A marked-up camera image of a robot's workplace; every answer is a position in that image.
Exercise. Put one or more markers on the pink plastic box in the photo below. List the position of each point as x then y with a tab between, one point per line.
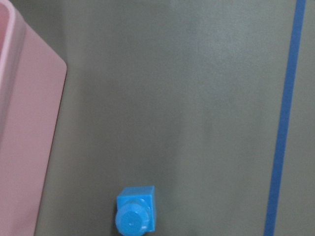
32	78

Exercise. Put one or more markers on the small blue block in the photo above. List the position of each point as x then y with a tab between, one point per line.
136	211

